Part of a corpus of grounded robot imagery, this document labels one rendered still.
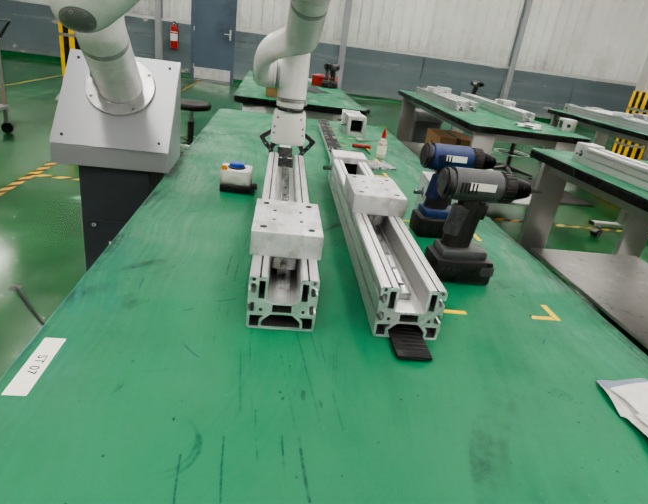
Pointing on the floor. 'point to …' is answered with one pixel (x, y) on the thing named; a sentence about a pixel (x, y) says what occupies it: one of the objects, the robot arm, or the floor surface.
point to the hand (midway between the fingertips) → (285, 160)
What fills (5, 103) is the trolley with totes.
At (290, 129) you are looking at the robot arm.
